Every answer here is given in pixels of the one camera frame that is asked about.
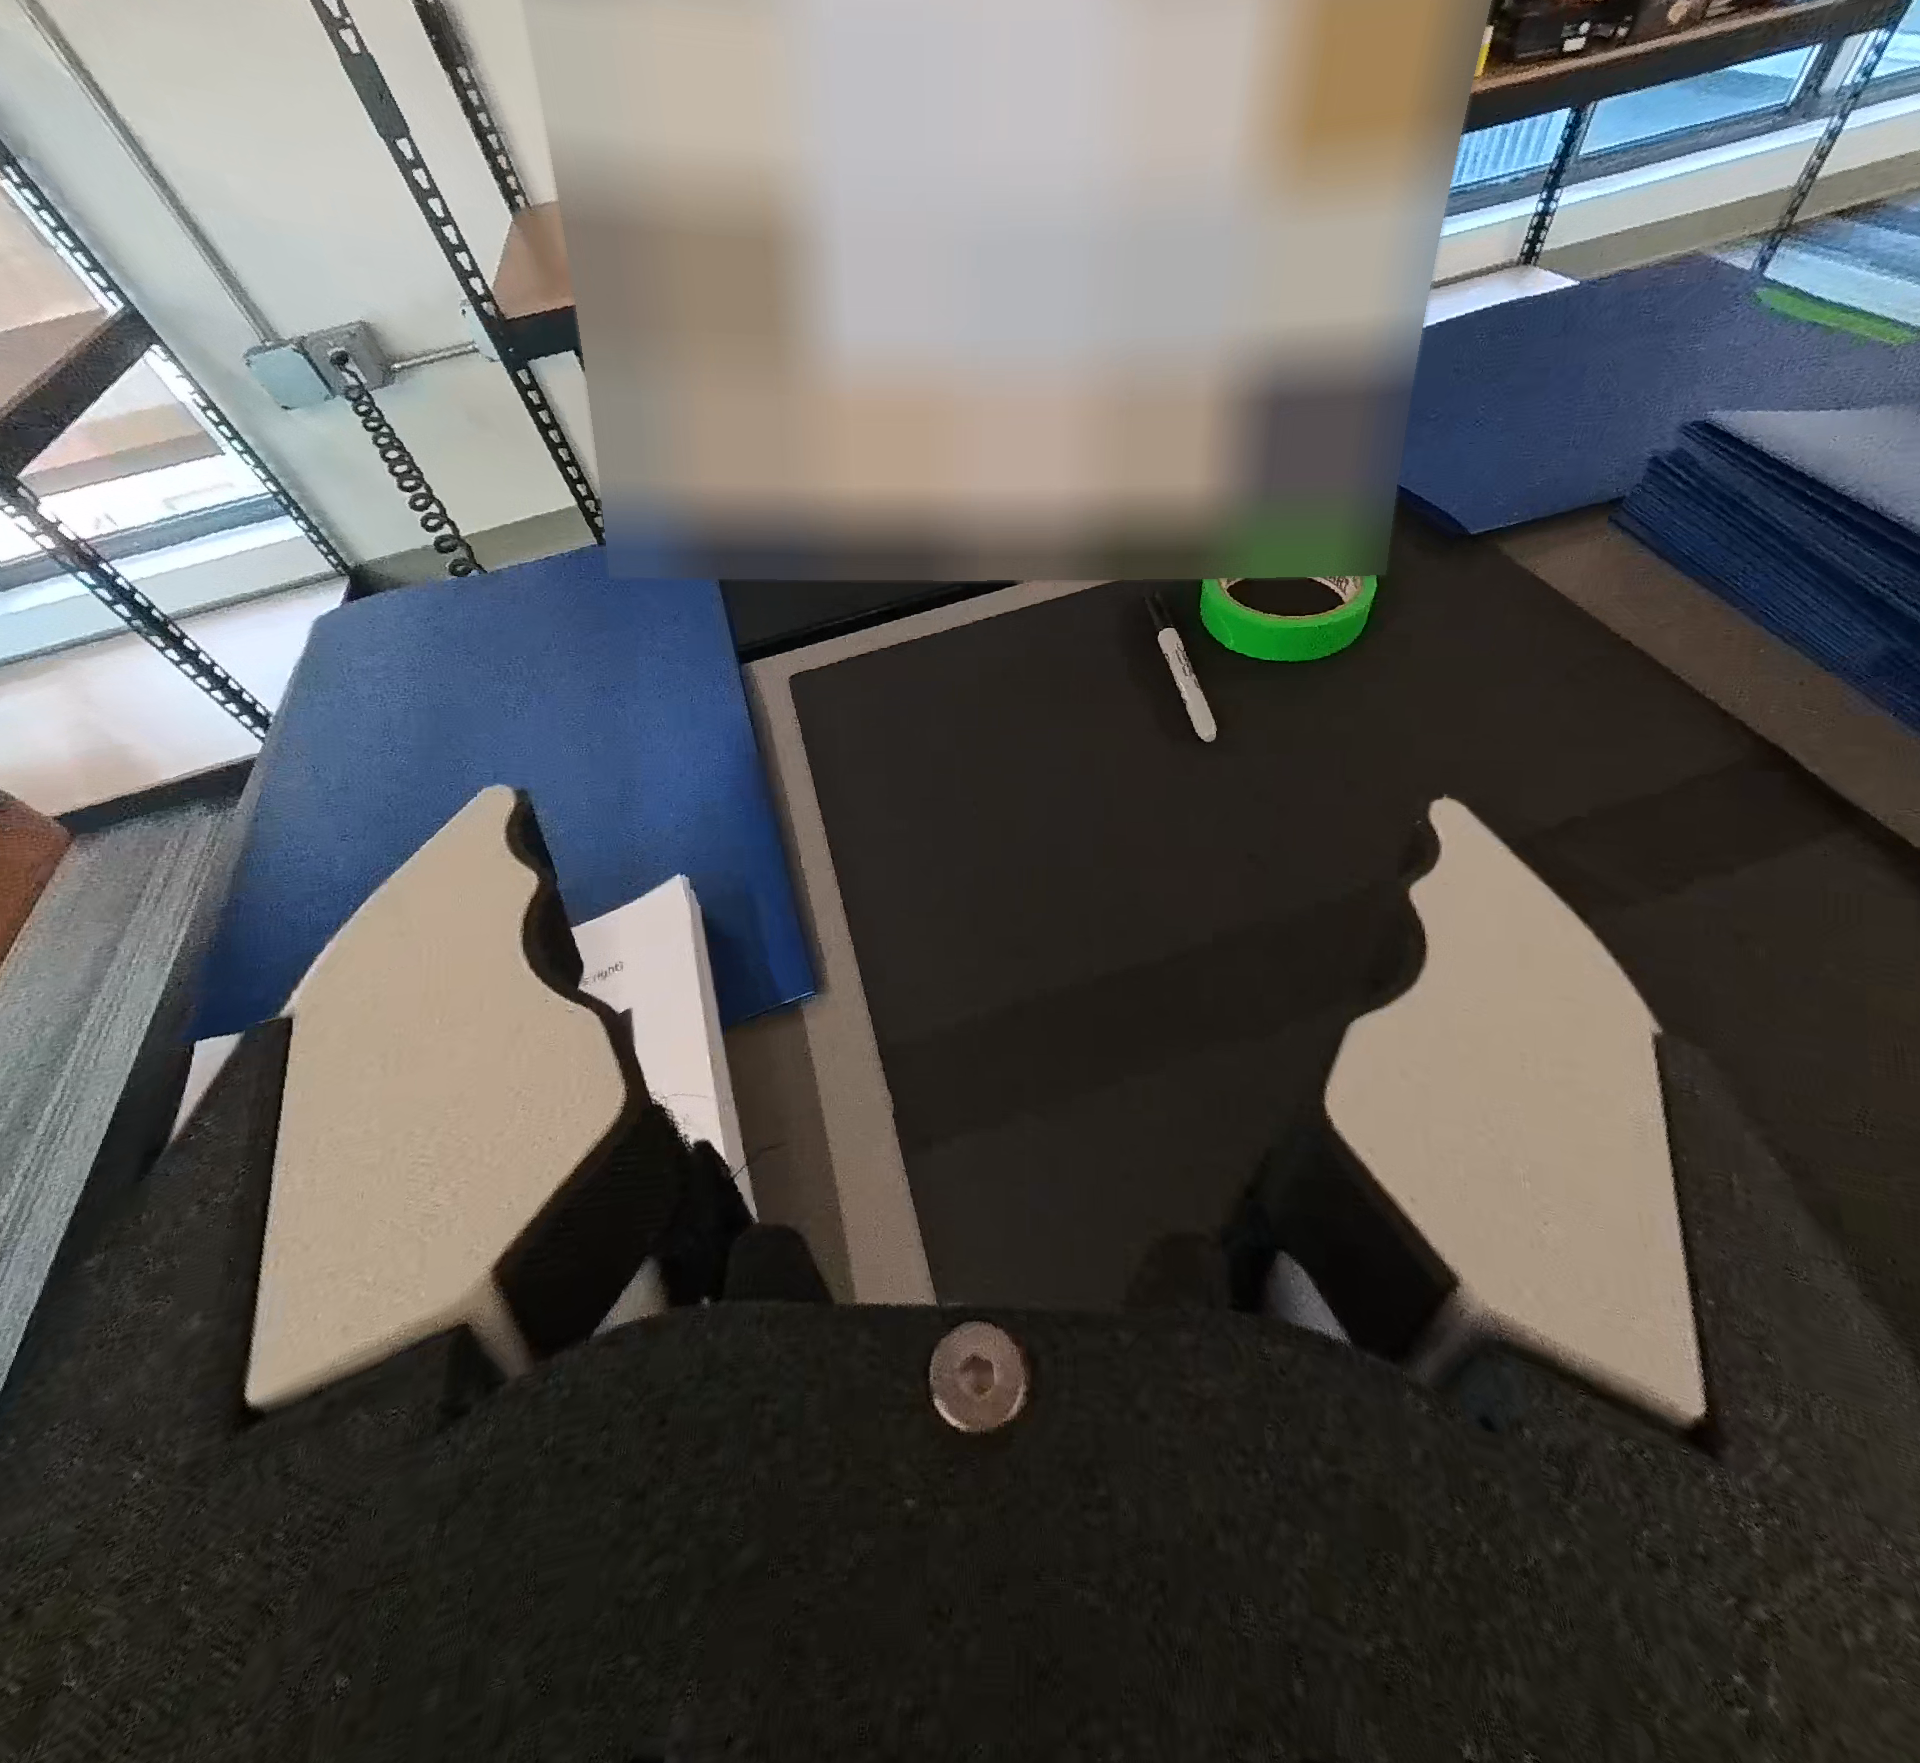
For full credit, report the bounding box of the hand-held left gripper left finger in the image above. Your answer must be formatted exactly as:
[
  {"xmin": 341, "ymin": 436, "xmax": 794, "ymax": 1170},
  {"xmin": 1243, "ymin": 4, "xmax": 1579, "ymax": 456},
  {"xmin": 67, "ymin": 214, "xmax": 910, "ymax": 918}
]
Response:
[{"xmin": 243, "ymin": 784, "xmax": 666, "ymax": 1414}]

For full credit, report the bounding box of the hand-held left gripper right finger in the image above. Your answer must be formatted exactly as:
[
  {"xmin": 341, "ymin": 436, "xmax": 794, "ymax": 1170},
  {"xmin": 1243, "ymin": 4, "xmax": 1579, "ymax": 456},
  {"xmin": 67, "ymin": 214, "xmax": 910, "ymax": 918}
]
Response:
[{"xmin": 1255, "ymin": 796, "xmax": 1712, "ymax": 1432}]

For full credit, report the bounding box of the white paper stack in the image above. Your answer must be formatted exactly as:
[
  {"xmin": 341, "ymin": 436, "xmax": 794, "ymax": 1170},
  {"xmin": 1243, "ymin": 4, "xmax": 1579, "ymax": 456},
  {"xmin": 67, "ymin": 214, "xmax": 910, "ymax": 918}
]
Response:
[{"xmin": 177, "ymin": 874, "xmax": 760, "ymax": 1216}]

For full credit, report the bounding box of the black desk mat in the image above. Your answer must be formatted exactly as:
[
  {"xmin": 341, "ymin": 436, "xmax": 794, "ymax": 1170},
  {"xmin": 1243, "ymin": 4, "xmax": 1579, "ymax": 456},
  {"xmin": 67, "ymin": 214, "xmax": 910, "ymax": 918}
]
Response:
[{"xmin": 788, "ymin": 578, "xmax": 1920, "ymax": 1308}]

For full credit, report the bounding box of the blue foam sheet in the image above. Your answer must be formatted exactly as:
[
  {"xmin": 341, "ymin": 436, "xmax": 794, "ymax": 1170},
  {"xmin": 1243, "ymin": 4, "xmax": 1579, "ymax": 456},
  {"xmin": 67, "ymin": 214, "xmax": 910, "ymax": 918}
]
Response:
[{"xmin": 191, "ymin": 574, "xmax": 823, "ymax": 1045}]

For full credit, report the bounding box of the green tape roll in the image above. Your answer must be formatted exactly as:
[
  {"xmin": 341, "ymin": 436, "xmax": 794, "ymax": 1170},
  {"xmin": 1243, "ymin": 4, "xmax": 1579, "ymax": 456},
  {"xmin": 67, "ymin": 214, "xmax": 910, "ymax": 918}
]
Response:
[{"xmin": 1197, "ymin": 574, "xmax": 1379, "ymax": 663}]

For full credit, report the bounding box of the black marker pen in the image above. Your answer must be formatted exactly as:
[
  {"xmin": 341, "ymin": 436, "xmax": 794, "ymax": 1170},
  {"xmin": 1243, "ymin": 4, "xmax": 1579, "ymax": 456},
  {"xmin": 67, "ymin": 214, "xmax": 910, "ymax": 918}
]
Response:
[{"xmin": 1145, "ymin": 591, "xmax": 1219, "ymax": 746}]

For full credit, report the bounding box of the stack of blue mats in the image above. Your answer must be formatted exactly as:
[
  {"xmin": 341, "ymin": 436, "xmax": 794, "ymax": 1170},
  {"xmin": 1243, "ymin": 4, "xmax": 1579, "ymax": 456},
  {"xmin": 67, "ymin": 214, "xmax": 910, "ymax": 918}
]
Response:
[{"xmin": 1611, "ymin": 410, "xmax": 1920, "ymax": 748}]

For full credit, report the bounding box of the grey electrical box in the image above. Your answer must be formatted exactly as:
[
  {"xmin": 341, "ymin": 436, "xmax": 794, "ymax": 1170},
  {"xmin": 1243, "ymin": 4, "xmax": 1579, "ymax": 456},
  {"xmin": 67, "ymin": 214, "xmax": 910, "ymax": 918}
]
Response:
[{"xmin": 243, "ymin": 320, "xmax": 379, "ymax": 410}]

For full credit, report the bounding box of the blue carpet sheet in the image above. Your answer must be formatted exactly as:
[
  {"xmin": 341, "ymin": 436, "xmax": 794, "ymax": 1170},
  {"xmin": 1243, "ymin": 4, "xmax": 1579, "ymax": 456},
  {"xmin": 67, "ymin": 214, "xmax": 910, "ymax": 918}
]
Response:
[{"xmin": 1400, "ymin": 253, "xmax": 1920, "ymax": 536}]

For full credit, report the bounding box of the green floor tape strip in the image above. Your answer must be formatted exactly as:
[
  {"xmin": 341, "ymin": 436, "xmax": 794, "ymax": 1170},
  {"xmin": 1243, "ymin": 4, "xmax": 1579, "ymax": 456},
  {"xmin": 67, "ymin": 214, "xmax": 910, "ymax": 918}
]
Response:
[{"xmin": 1752, "ymin": 277, "xmax": 1920, "ymax": 349}]

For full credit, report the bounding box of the black perforated metal rack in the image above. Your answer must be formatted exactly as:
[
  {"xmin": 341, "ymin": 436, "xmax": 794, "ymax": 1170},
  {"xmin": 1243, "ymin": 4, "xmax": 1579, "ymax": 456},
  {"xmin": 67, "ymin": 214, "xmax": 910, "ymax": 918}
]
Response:
[{"xmin": 0, "ymin": 0, "xmax": 604, "ymax": 744}]

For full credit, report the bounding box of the metal conduit pipe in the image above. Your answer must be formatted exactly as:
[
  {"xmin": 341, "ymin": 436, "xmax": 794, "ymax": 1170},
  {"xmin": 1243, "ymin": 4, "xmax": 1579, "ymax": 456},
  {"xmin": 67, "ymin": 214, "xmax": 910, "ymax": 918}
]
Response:
[{"xmin": 0, "ymin": 0, "xmax": 302, "ymax": 357}]

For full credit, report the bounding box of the black metal shelf rack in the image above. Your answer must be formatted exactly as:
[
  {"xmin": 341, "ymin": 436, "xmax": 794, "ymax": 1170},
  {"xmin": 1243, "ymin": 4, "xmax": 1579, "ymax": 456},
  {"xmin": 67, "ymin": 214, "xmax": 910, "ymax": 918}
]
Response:
[{"xmin": 1446, "ymin": 0, "xmax": 1920, "ymax": 281}]

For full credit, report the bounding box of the black coiled cable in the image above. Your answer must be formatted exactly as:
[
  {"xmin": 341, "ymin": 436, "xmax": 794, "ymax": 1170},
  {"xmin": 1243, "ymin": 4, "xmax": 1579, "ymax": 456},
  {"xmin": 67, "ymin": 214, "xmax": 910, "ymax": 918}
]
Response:
[{"xmin": 333, "ymin": 352, "xmax": 483, "ymax": 580}]

